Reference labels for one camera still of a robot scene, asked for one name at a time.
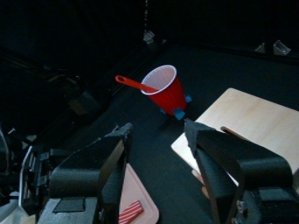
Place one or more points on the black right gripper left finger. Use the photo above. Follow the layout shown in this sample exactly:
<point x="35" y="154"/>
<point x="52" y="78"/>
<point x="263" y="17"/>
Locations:
<point x="83" y="172"/>

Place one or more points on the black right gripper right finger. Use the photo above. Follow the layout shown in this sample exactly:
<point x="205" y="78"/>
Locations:
<point x="241" y="172"/>

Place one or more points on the pink rectangular plastic plate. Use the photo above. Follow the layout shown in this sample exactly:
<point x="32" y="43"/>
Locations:
<point x="136" y="192"/>

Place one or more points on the black equipment stand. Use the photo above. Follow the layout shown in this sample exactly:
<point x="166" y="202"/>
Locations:
<point x="39" y="172"/>

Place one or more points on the red white striped toy slice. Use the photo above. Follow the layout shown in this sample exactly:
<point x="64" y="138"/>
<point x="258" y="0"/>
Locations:
<point x="130" y="211"/>

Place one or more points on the light wooden cutting board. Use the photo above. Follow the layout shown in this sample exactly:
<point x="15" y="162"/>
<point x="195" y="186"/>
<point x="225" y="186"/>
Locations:
<point x="253" y="119"/>

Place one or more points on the blue cup holder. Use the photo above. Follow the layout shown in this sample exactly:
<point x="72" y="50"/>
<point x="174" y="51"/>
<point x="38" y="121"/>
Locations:
<point x="179" y="113"/>

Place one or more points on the red plastic cup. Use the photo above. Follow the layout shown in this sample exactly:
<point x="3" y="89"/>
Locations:
<point x="169" y="93"/>

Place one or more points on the metal frame bracket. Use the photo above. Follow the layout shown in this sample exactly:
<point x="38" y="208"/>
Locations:
<point x="148" y="37"/>
<point x="261" y="48"/>
<point x="281" y="48"/>

